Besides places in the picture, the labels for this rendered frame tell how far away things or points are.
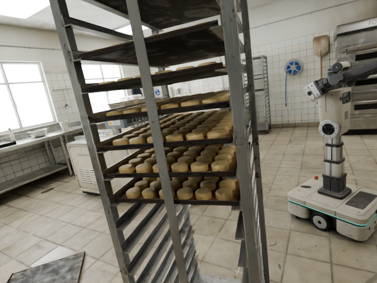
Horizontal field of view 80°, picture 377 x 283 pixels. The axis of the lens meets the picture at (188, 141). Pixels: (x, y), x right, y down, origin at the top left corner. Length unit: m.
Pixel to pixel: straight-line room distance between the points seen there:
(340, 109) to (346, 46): 3.18
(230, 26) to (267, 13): 5.90
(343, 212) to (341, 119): 0.73
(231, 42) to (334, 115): 1.67
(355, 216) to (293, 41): 4.75
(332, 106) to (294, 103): 4.19
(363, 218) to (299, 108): 4.40
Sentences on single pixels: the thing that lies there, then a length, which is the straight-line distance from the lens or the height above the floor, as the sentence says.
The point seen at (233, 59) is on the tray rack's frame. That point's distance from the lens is 0.54.
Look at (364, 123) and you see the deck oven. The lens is 5.37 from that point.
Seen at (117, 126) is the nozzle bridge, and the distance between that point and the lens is 2.80.
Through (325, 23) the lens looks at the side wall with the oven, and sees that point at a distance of 6.27.
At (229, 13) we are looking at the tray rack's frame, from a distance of 0.56.
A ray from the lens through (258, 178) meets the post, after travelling 1.26.
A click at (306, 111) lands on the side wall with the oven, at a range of 6.29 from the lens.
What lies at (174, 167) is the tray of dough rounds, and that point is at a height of 1.15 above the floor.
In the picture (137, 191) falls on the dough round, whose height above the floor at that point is 1.06.
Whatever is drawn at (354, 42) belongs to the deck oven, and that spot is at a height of 1.69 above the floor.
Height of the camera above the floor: 1.37
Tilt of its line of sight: 13 degrees down
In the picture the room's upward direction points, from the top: 9 degrees counter-clockwise
